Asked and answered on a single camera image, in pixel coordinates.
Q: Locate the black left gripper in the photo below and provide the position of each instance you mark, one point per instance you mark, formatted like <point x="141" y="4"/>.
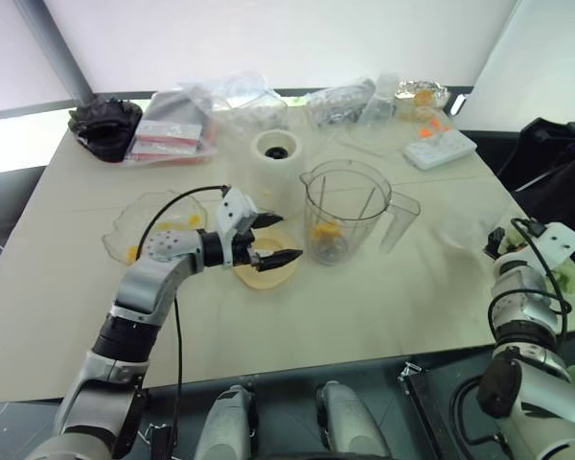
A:
<point x="243" y="249"/>

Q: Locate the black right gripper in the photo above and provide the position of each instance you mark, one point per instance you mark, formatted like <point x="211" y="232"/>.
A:
<point x="495" y="242"/>

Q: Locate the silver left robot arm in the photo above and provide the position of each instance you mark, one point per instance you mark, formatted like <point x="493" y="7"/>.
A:
<point x="139" y="297"/>

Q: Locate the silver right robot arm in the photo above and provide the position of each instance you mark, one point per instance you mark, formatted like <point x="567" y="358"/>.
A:
<point x="527" y="383"/>

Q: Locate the foil container with food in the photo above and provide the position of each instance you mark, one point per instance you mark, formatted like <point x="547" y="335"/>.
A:
<point x="421" y="93"/>

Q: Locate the cream blender lid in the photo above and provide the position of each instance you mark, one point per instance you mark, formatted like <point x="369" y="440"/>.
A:
<point x="268" y="280"/>

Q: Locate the white blender base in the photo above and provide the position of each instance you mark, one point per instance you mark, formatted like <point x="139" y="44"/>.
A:
<point x="275" y="167"/>

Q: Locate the clear blender jar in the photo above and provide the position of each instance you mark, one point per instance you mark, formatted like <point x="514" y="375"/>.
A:
<point x="345" y="191"/>

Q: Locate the black chair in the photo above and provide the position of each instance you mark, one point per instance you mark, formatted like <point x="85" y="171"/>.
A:
<point x="551" y="153"/>

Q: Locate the white rectangular tray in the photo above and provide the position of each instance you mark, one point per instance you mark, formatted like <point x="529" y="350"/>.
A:
<point x="438" y="151"/>

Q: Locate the orange plug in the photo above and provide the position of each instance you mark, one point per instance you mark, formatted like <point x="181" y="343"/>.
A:
<point x="429" y="130"/>

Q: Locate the clear crumpled plastic bag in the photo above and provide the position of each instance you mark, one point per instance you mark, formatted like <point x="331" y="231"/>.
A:
<point x="249" y="103"/>

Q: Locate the small white box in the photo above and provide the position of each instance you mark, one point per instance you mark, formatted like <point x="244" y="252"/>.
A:
<point x="458" y="104"/>

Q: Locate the plastic bag with red packs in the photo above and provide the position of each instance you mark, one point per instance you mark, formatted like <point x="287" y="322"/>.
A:
<point x="167" y="136"/>

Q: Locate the clear bag with dark parts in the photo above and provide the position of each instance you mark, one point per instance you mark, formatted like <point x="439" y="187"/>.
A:
<point x="338" y="103"/>

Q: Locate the clear plastic cup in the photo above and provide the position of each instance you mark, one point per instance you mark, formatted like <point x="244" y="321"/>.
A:
<point x="381" y="103"/>

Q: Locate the silver left robot leg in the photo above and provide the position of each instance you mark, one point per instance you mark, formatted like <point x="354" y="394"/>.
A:
<point x="225" y="426"/>

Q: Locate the silver robot leg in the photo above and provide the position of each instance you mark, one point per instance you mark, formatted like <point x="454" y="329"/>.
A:
<point x="350" y="421"/>
<point x="225" y="426"/>

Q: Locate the black case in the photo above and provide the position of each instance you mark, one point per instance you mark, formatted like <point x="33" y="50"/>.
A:
<point x="426" y="421"/>

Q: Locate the silver right robot leg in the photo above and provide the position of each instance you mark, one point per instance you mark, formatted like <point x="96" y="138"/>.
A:
<point x="350" y="421"/>

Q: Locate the black crumpled cloth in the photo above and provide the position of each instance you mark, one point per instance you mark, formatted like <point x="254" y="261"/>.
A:
<point x="103" y="127"/>

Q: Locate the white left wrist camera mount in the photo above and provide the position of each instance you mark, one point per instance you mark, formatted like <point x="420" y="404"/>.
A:
<point x="235" y="211"/>

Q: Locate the dark window post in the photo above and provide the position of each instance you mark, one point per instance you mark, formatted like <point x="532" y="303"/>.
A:
<point x="62" y="43"/>

